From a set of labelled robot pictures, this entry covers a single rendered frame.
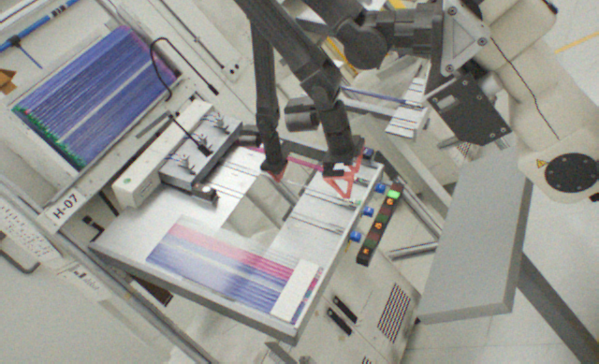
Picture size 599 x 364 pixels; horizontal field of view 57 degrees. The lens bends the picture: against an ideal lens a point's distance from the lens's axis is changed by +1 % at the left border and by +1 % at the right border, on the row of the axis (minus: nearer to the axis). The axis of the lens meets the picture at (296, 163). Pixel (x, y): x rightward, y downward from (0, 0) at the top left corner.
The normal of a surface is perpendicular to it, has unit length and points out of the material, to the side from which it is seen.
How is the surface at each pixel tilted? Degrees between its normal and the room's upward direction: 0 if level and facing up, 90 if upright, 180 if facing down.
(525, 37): 90
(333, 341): 90
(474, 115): 90
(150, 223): 44
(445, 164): 90
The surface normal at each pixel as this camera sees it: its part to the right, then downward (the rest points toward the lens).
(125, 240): -0.04, -0.70
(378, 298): 0.62, -0.30
